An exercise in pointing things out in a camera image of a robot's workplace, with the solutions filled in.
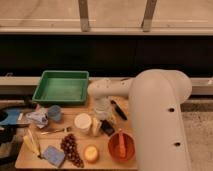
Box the crumpled white wrapper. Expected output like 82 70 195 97
26 108 48 129

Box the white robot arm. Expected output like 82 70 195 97
88 69 192 171

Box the yellow round bun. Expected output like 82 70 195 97
84 145 99 163

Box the bunch of dark grapes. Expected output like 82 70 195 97
60 134 84 168

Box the orange carrot toy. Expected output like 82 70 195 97
119 129 126 158

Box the black handled peeler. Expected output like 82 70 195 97
110 100 127 120

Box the blue sponge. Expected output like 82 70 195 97
43 146 65 167

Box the orange bowl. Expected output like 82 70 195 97
108 133 135 162

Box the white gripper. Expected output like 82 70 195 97
92 97 112 136

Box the blue black object at left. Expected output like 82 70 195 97
0 108 23 126

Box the yellow banana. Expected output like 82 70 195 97
23 129 41 157

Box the green plastic tray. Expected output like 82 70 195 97
33 70 89 105

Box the silver fork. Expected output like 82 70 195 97
41 127 72 135

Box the white plastic cup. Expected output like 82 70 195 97
74 113 92 134

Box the black whiteboard eraser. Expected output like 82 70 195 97
101 120 115 136

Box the light blue cup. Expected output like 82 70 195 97
47 105 62 122

